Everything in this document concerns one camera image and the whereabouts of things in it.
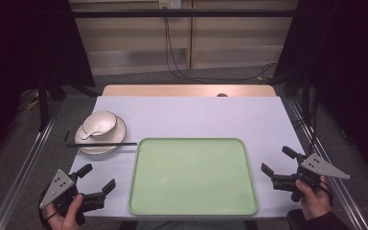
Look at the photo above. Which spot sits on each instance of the white bowl with dark rim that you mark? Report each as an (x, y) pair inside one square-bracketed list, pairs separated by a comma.
[(103, 121)]

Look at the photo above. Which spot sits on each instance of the black horizontal bar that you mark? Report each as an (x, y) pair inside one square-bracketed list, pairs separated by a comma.
[(185, 13)]

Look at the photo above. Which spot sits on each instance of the pair of black chopsticks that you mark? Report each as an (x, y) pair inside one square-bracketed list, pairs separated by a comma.
[(102, 144)]

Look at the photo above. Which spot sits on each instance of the small black stick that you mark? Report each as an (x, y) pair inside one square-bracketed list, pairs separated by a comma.
[(66, 136)]

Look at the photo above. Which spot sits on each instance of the light green tray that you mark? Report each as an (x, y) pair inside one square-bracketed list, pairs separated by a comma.
[(191, 175)]

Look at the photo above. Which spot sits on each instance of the white ceramic spoon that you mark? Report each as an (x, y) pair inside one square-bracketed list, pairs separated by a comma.
[(92, 132)]

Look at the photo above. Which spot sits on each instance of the dark curtain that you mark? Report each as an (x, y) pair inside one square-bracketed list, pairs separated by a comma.
[(22, 48), (348, 64)]

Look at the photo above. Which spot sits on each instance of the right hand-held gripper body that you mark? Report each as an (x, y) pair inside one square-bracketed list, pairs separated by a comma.
[(316, 167)]

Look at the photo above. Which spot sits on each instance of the person's right hand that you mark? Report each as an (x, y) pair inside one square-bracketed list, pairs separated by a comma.
[(313, 201)]

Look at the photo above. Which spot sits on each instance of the black stand post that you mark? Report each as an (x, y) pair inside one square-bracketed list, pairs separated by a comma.
[(43, 105), (305, 92)]

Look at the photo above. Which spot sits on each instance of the white table mat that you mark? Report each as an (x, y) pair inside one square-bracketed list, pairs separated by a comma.
[(188, 116)]

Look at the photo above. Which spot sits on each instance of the white wall outlet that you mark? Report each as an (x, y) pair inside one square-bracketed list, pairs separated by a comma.
[(170, 4)]

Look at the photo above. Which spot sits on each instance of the dark table grommet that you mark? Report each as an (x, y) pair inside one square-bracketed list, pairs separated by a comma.
[(222, 95)]

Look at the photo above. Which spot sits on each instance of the person's grey clothing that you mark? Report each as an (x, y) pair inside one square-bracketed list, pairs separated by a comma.
[(188, 225)]

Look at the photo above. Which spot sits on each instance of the metal floor rail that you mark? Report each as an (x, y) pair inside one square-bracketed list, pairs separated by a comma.
[(22, 169), (338, 188)]

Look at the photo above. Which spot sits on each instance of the person's left hand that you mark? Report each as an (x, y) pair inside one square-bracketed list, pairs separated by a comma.
[(67, 220)]

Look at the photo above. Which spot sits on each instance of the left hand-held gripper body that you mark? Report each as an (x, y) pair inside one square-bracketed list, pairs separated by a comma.
[(60, 187)]

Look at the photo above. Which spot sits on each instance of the white plate with dark rim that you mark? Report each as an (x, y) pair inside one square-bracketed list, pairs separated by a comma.
[(99, 145)]

